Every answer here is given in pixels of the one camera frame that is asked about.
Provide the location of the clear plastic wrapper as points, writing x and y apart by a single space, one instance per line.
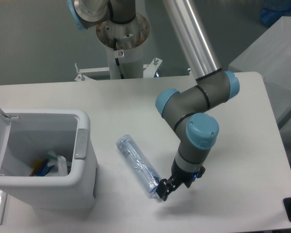
62 166

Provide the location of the clear plastic water bottle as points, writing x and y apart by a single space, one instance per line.
145 172

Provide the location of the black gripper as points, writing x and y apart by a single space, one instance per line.
178 177

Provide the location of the blue yellow snack package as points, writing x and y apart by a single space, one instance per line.
42 168

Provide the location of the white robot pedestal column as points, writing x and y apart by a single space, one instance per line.
124 44

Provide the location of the grey covered side table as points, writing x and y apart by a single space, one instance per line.
270 56

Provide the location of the blue plastic bag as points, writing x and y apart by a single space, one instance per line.
273 10

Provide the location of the white plastic trash can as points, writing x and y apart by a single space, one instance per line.
26 137

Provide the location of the white pedestal base bracket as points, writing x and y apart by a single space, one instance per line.
155 69

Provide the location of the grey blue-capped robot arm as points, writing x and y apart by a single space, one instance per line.
185 112

